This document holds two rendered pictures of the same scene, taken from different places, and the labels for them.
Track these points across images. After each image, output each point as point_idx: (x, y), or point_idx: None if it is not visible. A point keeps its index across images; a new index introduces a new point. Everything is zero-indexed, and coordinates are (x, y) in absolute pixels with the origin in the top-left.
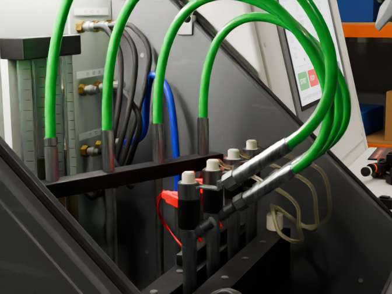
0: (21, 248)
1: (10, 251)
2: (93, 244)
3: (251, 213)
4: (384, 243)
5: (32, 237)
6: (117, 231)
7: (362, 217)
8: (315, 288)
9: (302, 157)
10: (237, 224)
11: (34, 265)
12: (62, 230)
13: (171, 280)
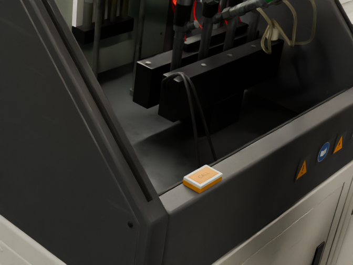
0: (21, 17)
1: (16, 17)
2: (64, 24)
3: (253, 22)
4: (350, 69)
5: (27, 12)
6: (168, 12)
7: (339, 46)
8: (294, 90)
9: None
10: (232, 28)
11: (27, 29)
12: (44, 12)
13: (166, 58)
